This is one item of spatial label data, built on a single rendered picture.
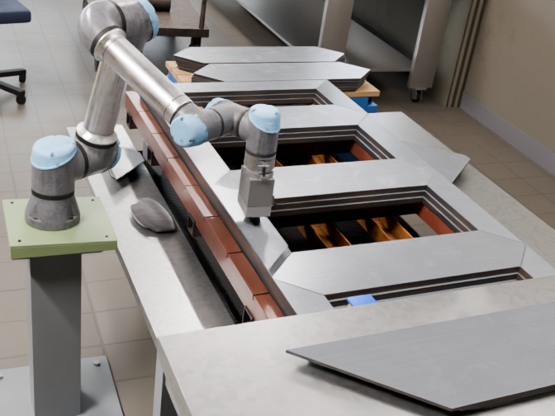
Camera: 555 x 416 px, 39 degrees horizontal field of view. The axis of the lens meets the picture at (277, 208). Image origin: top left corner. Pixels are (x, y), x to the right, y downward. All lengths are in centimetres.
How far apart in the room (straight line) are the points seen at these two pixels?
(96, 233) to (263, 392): 110
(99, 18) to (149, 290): 69
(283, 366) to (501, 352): 38
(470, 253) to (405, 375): 85
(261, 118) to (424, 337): 70
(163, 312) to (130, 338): 101
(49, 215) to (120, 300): 102
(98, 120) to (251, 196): 53
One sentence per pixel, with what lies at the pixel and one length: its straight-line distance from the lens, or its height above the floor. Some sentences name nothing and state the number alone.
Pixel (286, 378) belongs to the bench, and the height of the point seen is 105.
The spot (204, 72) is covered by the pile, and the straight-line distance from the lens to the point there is 306.
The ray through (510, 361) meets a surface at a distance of 139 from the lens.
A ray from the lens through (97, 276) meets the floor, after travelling 331.
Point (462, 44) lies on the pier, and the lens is 553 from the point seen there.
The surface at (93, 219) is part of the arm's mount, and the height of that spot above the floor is 71.
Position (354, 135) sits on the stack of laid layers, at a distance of 272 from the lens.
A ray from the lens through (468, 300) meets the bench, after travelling 155.
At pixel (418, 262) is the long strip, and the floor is 87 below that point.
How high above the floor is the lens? 188
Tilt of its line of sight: 29 degrees down
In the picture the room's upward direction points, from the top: 8 degrees clockwise
